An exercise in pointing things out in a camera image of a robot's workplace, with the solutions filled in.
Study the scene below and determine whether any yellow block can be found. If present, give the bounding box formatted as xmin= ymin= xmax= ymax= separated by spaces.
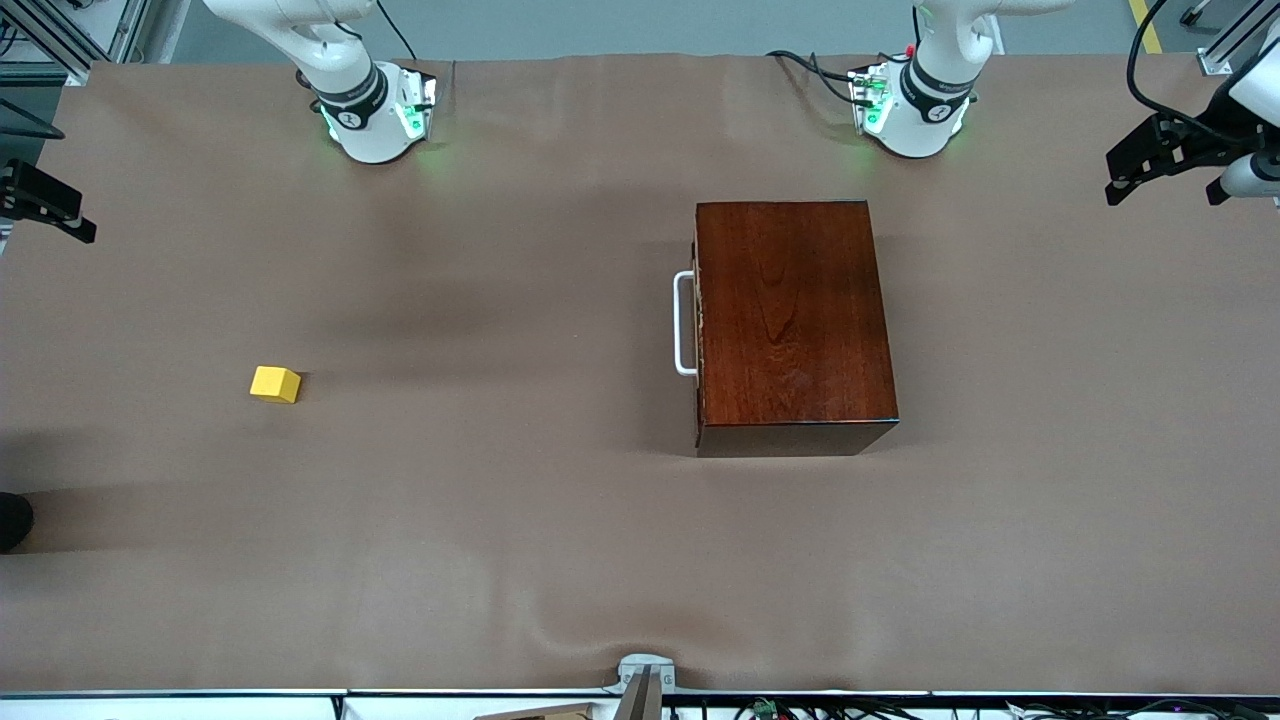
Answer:
xmin=249 ymin=366 xmax=302 ymax=405

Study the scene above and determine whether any light wood drawer white handle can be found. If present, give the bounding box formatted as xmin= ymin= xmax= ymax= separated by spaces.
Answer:
xmin=673 ymin=235 xmax=701 ymax=451

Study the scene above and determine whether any black ribbed rounded object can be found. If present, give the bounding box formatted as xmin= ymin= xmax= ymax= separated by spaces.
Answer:
xmin=0 ymin=492 xmax=34 ymax=553

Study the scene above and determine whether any dark brown wooden cabinet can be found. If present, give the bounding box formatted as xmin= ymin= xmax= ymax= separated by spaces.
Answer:
xmin=695 ymin=200 xmax=899 ymax=459

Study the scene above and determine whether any brown table mat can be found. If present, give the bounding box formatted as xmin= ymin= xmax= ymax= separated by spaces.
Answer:
xmin=0 ymin=55 xmax=1280 ymax=696

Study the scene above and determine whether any grey mounting beam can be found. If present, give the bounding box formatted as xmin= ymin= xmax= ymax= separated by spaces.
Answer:
xmin=612 ymin=668 xmax=663 ymax=720

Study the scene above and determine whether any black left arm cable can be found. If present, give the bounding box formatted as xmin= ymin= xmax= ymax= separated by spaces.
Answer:
xmin=1127 ymin=0 xmax=1231 ymax=126

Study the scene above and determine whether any aluminium frame profile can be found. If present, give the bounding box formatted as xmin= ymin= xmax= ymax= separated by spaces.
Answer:
xmin=0 ymin=0 xmax=151 ymax=81
xmin=1180 ymin=0 xmax=1280 ymax=76

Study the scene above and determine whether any black base cable bundle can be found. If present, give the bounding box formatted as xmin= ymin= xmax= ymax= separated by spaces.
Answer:
xmin=768 ymin=48 xmax=866 ymax=106

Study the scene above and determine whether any black thin base cable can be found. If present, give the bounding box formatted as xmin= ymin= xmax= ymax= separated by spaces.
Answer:
xmin=375 ymin=0 xmax=416 ymax=61

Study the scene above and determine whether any white table edge rail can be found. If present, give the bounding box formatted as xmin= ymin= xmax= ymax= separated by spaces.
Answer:
xmin=0 ymin=688 xmax=1280 ymax=720

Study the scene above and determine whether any grey metal bracket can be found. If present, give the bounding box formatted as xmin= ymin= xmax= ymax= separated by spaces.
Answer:
xmin=615 ymin=653 xmax=676 ymax=696

